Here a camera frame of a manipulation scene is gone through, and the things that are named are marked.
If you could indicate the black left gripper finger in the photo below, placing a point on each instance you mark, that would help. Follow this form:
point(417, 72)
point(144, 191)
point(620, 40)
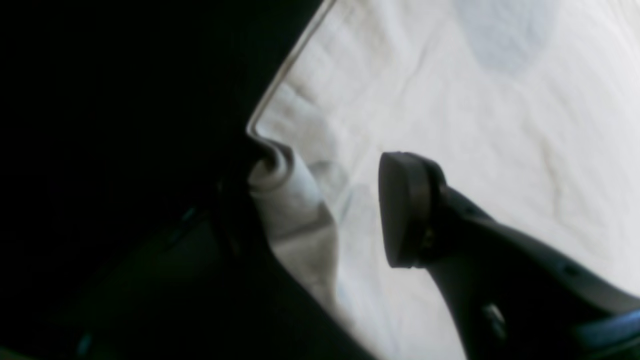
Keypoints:
point(511, 296)

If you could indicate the white T-shirt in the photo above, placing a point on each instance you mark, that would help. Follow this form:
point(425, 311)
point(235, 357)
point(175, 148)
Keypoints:
point(530, 107)

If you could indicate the black table cloth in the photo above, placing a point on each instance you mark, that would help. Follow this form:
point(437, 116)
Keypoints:
point(127, 229)

